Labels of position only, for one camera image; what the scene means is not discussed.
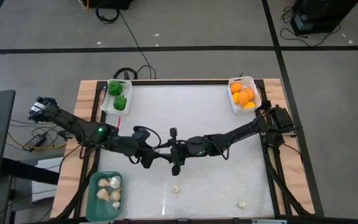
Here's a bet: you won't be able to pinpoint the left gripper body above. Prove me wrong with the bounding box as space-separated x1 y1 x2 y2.
129 139 157 169

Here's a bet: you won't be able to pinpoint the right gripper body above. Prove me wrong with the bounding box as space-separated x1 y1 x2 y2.
170 126 200 177

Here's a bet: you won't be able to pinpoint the green bell pepper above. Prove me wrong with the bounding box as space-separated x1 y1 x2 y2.
112 95 127 111
108 80 123 96

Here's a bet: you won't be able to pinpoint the white plastic basket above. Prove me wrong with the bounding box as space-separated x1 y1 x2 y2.
99 78 133 116
227 76 262 114

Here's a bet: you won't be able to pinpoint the green plastic basket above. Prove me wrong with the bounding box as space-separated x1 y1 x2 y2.
85 171 124 222

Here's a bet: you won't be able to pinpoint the white sheet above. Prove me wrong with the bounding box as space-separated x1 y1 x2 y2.
31 157 64 203

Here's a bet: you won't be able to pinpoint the black power adapter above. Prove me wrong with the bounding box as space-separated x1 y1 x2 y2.
23 133 47 152

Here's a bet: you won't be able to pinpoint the black beam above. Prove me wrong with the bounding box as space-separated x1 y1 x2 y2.
0 157 60 186

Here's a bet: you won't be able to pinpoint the black box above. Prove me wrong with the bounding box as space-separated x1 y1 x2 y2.
87 0 135 10

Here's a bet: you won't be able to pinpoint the black equipment case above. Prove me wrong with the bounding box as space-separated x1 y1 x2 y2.
290 0 358 37

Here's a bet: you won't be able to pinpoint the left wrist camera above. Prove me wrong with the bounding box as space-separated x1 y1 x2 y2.
132 126 151 141

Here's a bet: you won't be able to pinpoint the black metal table frame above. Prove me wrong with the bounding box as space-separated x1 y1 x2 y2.
56 79 326 224

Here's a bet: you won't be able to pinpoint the looped black cable bundle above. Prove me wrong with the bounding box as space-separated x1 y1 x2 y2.
112 64 157 80

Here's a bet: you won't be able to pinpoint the yellow cable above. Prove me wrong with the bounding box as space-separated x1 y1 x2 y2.
7 132 68 151

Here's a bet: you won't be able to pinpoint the long black floor cable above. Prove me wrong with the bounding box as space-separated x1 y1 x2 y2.
118 9 157 80

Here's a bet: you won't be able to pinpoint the coiled black cable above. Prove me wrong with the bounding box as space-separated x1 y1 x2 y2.
95 4 121 24

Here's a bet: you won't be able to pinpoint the tangled black cables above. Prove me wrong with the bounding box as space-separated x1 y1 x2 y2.
280 5 342 47

